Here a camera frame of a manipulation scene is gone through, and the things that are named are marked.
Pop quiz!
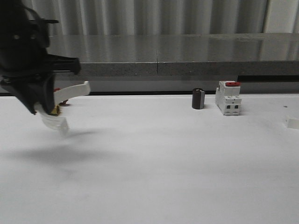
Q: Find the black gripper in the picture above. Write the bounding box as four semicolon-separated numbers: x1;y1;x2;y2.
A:
0;0;80;114

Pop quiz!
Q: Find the white half pipe clamp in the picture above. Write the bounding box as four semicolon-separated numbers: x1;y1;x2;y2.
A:
34;81;91;135
285;115;299;130

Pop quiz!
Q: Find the black cylindrical capacitor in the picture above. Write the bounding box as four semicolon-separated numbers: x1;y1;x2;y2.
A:
192;88;205;110

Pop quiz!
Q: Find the grey stone countertop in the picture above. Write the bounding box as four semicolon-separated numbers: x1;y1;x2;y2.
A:
49;33;299;81

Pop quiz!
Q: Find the white red circuit breaker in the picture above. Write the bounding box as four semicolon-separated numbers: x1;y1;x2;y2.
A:
215;81;242;116

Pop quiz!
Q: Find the brass valve red handle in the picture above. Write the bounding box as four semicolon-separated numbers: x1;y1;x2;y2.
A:
50;88;68;116

